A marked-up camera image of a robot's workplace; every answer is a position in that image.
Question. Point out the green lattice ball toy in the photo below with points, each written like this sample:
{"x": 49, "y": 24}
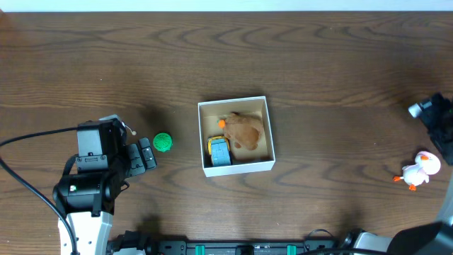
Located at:
{"x": 162, "y": 142}

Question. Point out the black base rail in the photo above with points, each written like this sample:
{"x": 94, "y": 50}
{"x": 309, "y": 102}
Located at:
{"x": 141, "y": 243}

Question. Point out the brown plush bear toy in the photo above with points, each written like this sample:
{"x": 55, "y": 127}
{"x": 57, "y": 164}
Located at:
{"x": 243, "y": 130}

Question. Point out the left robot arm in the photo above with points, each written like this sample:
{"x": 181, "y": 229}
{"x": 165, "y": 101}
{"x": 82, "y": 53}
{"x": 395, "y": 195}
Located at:
{"x": 93, "y": 179}

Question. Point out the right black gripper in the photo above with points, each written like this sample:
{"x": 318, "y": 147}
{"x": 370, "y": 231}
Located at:
{"x": 441, "y": 105}

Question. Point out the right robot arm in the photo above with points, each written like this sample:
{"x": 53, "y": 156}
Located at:
{"x": 435, "y": 238}

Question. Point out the white pink duck toy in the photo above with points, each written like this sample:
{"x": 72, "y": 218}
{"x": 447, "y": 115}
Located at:
{"x": 426, "y": 165}

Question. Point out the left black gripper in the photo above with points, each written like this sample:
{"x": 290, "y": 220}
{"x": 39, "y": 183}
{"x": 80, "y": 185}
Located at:
{"x": 134, "y": 159}

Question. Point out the yellow grey toy truck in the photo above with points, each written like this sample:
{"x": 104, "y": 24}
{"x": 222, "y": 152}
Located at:
{"x": 219, "y": 151}

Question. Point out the white cardboard box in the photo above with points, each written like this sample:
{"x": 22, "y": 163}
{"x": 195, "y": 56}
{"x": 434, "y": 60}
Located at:
{"x": 243, "y": 161}

